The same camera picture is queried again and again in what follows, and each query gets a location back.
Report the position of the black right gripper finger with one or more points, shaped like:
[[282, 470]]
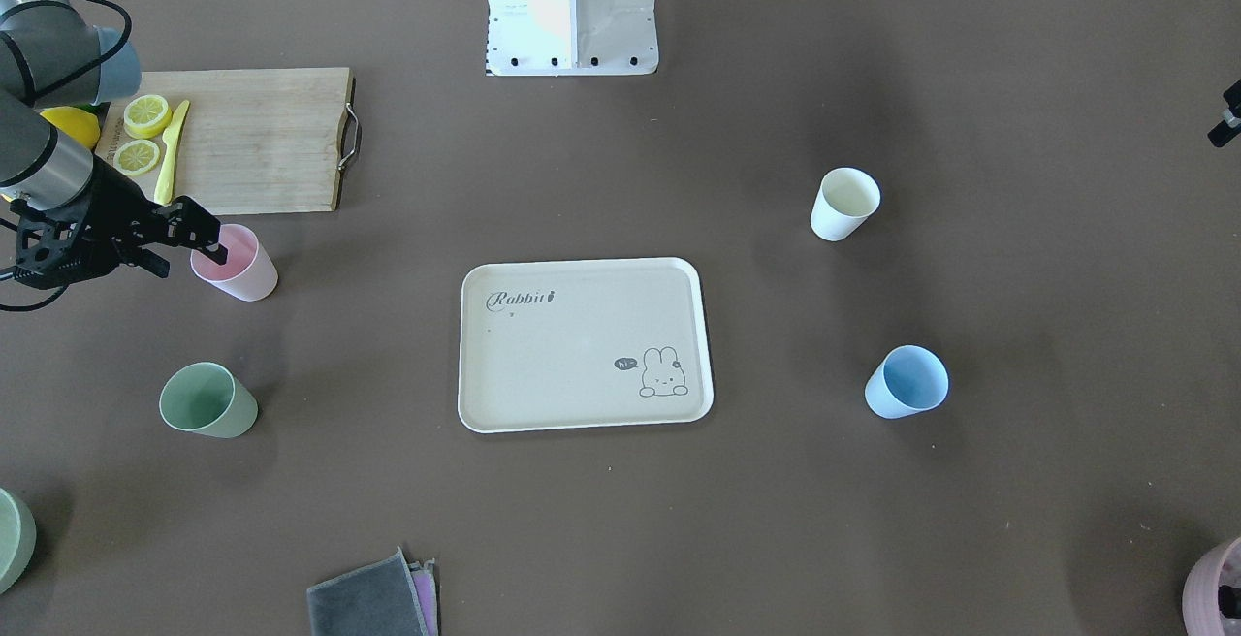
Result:
[[187, 224], [140, 257]]

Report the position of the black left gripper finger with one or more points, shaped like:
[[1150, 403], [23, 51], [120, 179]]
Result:
[[1228, 128]]

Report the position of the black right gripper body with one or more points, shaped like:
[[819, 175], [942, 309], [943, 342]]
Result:
[[112, 207]]

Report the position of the pink cup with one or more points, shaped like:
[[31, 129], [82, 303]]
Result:
[[248, 273]]

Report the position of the cream white cup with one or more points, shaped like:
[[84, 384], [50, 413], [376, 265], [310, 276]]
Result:
[[846, 198]]

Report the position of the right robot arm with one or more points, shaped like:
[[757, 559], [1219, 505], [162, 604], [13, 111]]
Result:
[[51, 57]]

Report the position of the cream rabbit tray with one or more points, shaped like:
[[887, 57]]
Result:
[[583, 344]]

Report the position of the yellow plastic knife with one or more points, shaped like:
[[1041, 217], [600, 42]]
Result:
[[165, 185]]

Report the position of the lemon half slice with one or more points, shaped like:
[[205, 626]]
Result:
[[137, 157], [146, 116]]

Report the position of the wooden cutting board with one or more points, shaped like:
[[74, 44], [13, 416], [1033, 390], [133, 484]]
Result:
[[262, 140]]

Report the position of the green cup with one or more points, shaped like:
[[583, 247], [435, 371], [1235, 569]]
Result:
[[206, 398]]

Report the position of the green bowl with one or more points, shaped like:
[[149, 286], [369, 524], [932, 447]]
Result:
[[18, 538]]

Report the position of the light blue cup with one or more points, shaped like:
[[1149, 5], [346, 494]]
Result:
[[910, 379]]

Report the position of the grey folded cloth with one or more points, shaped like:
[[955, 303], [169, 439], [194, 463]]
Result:
[[395, 596]]

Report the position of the pink bowl with ice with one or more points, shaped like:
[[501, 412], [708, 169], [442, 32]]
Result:
[[1210, 595]]

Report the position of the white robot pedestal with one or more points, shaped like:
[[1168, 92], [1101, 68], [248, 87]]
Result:
[[583, 38]]

